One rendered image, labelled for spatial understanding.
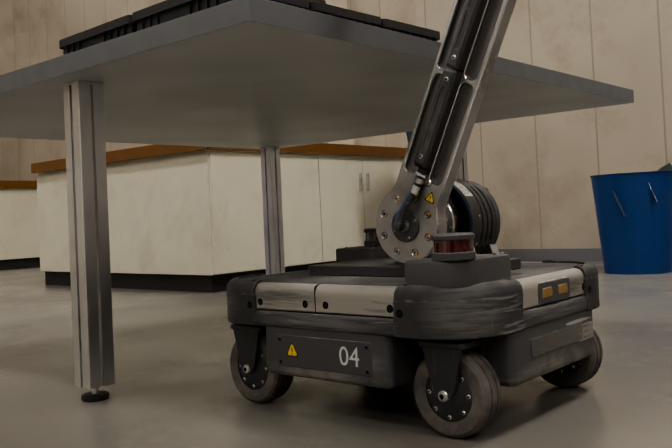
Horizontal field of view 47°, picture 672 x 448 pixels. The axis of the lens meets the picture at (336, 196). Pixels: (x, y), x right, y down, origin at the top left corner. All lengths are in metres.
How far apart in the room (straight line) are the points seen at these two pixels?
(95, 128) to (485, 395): 0.96
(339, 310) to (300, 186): 3.02
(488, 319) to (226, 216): 2.83
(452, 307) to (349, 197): 3.46
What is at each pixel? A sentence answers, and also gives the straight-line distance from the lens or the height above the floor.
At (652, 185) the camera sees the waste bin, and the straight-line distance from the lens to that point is 4.03.
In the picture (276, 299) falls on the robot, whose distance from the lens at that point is 1.43.
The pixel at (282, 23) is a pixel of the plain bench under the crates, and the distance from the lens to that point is 1.27.
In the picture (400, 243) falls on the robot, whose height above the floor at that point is 0.30.
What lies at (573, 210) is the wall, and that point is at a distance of 5.05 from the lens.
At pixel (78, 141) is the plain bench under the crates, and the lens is 1.68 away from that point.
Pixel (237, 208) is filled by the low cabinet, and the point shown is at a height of 0.41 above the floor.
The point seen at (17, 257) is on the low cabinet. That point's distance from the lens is 7.68.
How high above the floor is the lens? 0.36
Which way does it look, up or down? 1 degrees up
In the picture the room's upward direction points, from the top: 3 degrees counter-clockwise
